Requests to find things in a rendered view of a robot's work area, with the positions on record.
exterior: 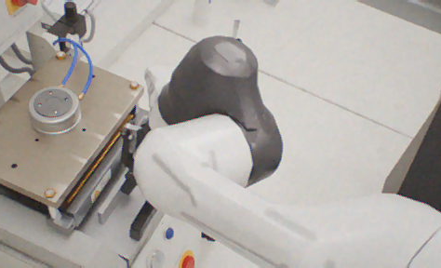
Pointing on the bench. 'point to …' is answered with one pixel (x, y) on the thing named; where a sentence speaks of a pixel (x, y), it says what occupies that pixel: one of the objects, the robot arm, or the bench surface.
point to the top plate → (56, 126)
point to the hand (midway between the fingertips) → (134, 180)
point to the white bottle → (202, 12)
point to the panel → (188, 239)
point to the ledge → (110, 30)
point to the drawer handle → (141, 221)
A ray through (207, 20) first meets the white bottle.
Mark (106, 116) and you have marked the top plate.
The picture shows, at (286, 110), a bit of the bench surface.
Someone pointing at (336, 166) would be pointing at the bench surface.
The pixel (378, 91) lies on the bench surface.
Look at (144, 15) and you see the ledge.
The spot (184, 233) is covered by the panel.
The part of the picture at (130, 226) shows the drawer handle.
